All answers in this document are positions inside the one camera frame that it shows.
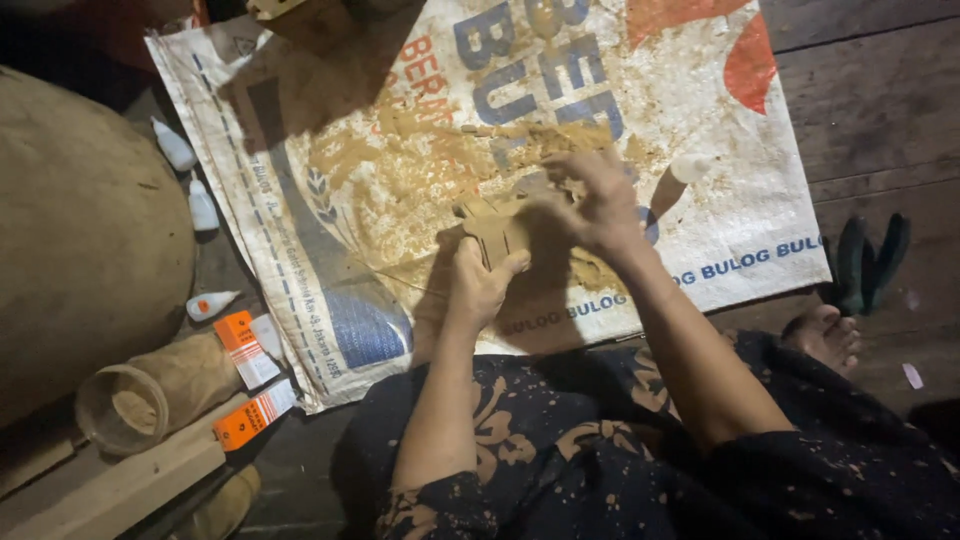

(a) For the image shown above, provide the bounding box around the person's left hand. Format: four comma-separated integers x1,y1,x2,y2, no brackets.
449,237,532,334

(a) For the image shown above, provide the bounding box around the person's right hand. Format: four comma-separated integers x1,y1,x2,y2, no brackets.
538,147,648,262

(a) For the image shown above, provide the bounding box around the white printed woven sack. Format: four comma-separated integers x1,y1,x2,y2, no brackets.
144,0,834,415

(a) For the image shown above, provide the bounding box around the pile of sawdust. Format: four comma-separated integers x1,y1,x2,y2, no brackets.
307,112,654,294

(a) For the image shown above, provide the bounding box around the white glue bottle with sawdust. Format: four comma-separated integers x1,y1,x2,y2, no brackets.
648,153,715,220

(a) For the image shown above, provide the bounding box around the dark floral patterned garment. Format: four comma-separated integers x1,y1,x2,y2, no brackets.
333,330,960,540

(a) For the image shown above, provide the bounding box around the person's bare foot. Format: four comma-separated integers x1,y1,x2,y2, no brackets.
780,303,864,378

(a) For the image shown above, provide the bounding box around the dark green glove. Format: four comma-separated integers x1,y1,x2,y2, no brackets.
819,213,913,318

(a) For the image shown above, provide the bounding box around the orange white glue box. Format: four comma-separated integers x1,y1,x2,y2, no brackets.
213,310,283,391
213,378,298,453

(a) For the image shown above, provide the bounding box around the small white glue bottle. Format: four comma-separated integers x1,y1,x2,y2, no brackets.
150,117,199,174
186,178,222,234

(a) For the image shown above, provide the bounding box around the white glue bottle orange label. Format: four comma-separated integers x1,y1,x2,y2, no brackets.
185,290,243,324

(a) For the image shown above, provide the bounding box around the clear plastic jar of sawdust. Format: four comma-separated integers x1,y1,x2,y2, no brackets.
75,330,246,457

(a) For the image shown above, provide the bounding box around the large tan stuffed sack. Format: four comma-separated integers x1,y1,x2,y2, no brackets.
0,66,198,430

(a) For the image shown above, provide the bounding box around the light wooden plank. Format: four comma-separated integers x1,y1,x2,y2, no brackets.
0,390,256,540

